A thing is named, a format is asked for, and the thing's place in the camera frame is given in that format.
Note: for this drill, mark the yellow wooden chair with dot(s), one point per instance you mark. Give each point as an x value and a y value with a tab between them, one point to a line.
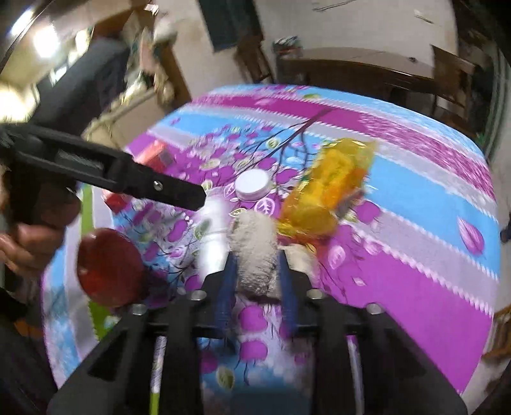
499	335

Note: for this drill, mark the dark window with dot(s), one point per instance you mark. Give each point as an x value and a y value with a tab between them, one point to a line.
229	24

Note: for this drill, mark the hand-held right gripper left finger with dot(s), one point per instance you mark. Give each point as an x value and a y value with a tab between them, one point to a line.
225	297

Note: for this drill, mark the cream hanging cloth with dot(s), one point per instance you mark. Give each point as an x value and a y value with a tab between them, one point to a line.
159	68

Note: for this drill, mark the striped floral tablecloth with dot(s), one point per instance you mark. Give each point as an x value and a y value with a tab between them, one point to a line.
399	259

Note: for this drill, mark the person's dark clothing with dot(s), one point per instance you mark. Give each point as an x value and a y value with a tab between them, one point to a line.
20	359

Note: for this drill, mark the red apple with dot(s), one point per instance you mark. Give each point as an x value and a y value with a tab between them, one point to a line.
109	267

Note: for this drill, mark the cluttered stool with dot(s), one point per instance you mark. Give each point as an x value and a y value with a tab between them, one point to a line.
287	46

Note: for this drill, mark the small red box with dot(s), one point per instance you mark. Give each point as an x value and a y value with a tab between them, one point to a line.
115	201

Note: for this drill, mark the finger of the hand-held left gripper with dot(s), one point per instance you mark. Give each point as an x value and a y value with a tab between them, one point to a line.
159	185

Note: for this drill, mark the yellow plastic packet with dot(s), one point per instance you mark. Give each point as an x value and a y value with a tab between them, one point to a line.
331	187

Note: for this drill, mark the white cloth roll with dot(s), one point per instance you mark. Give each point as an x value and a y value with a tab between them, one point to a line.
255	247

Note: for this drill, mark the crumpled white tissue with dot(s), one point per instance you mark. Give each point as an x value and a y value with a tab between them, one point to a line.
303	257

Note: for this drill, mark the red tissue box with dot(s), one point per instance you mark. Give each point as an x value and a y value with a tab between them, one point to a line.
155	155

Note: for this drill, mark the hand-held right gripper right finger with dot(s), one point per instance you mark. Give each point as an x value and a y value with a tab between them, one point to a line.
288	297

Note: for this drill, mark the white bottle with cap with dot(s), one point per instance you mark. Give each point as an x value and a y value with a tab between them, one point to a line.
251	185

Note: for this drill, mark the dark grey object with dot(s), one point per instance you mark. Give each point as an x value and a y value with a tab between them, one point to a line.
84	79

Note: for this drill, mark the person's left hand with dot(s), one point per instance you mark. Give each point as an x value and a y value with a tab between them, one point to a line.
28	247

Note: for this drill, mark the dark wooden dining table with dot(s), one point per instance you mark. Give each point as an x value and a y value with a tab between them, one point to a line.
359	70

